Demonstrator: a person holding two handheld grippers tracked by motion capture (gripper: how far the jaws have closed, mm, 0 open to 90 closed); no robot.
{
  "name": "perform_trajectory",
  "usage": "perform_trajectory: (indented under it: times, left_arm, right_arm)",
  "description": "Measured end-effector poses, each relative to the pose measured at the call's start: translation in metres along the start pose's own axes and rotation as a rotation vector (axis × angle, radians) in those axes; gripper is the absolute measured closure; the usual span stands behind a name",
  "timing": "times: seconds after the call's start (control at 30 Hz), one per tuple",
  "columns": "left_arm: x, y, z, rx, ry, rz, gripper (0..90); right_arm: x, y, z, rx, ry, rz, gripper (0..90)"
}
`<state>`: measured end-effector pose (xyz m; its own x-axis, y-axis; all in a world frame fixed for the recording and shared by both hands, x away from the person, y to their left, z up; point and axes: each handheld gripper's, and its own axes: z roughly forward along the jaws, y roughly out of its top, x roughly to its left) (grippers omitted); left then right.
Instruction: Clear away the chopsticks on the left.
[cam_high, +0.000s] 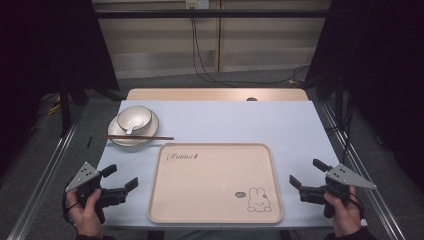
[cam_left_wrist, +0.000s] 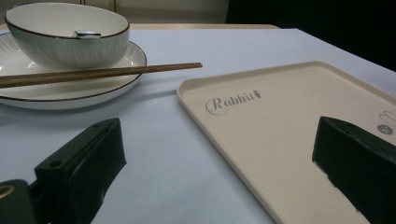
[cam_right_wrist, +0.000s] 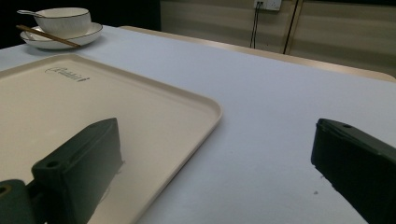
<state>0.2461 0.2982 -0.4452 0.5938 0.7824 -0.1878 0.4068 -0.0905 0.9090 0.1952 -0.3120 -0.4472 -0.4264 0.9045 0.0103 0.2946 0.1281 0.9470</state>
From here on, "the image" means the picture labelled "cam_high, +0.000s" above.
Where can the white dark-rimmed plate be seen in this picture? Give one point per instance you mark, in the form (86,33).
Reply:
(115,131)

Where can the black stand post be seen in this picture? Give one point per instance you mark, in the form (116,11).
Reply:
(65,110)
(339,83)

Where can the small black pen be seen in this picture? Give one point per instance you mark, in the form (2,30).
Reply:
(89,142)

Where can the brown wooden chopsticks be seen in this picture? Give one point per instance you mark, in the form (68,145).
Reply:
(156,137)

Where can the person's left hand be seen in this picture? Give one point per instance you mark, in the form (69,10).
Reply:
(86,218)

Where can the metal floor rail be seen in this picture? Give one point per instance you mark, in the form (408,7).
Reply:
(46,173)
(363,170)

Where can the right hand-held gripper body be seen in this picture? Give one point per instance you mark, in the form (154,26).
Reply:
(336,186)

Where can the person's right hand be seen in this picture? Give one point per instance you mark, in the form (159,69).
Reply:
(346,216)

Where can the white ceramic spoon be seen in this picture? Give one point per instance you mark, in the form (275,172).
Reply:
(130,129)

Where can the beige tray with rabbit print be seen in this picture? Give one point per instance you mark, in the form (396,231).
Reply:
(213,186)

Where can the black horizontal bar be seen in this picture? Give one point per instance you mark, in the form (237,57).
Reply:
(213,13)

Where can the light wooden table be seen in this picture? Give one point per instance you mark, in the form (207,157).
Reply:
(200,94)

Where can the white wall socket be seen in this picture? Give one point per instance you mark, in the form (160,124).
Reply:
(197,3)

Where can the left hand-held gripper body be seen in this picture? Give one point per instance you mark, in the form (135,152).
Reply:
(87,186)

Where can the pale blue table mat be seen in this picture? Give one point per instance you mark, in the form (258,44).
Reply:
(233,123)

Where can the black curtain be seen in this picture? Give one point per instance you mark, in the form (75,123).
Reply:
(383,66)
(50,43)

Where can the white dark-rimmed bowl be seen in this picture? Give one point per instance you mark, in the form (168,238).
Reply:
(136,115)

